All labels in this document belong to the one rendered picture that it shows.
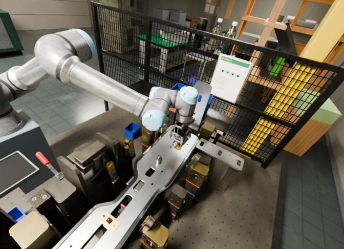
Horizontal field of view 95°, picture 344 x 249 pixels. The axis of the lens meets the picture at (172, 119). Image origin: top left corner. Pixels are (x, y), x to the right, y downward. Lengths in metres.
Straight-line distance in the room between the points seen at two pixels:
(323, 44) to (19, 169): 1.46
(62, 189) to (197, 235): 0.73
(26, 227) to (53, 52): 0.55
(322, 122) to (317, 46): 1.91
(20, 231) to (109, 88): 0.52
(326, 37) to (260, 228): 1.11
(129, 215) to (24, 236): 0.32
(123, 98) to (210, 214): 0.89
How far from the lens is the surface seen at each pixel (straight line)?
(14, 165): 0.81
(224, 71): 1.21
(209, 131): 1.06
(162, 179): 0.83
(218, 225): 1.15
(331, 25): 1.19
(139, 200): 0.78
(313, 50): 1.20
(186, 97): 0.61
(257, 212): 1.31
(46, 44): 0.64
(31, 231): 0.74
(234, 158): 1.06
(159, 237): 0.69
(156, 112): 0.51
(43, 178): 1.28
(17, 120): 1.06
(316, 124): 2.98
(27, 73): 0.92
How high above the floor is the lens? 1.72
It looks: 38 degrees down
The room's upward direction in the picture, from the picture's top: 11 degrees clockwise
